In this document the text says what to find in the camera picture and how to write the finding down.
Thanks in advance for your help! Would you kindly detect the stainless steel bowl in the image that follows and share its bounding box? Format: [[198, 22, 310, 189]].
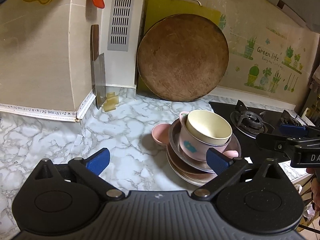
[[168, 119, 242, 173]]

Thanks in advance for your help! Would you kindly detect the pink two-handled cup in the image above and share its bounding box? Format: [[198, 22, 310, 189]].
[[178, 111, 232, 162]]

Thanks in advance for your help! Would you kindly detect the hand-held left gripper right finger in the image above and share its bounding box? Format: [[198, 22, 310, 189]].
[[191, 148, 288, 202]]

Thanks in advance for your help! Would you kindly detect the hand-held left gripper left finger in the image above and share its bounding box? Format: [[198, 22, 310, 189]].
[[25, 148, 126, 202]]

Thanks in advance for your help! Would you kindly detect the cream bowl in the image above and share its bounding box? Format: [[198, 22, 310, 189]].
[[184, 109, 233, 146]]

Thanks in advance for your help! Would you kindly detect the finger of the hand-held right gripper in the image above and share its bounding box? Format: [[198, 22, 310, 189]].
[[279, 124, 320, 137], [255, 132, 301, 156]]

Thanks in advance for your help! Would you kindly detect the steel cleaver with wooden handle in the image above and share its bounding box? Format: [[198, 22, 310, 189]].
[[90, 24, 107, 110]]

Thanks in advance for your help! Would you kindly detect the yellow plastic cutting board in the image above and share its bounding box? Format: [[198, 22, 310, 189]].
[[137, 0, 222, 93]]

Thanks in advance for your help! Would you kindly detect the grey vent grille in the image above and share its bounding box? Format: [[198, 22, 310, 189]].
[[107, 0, 138, 52]]

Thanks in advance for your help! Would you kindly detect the white patterned edge strip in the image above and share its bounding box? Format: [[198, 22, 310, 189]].
[[0, 94, 97, 123]]

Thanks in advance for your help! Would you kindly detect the plant print wall sticker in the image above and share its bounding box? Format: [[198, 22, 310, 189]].
[[219, 14, 308, 93]]

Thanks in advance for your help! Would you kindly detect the black gas stove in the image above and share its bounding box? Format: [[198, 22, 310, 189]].
[[208, 99, 317, 166]]

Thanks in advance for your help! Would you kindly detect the round wooden cutting board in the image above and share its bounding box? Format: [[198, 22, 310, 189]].
[[137, 14, 229, 102]]

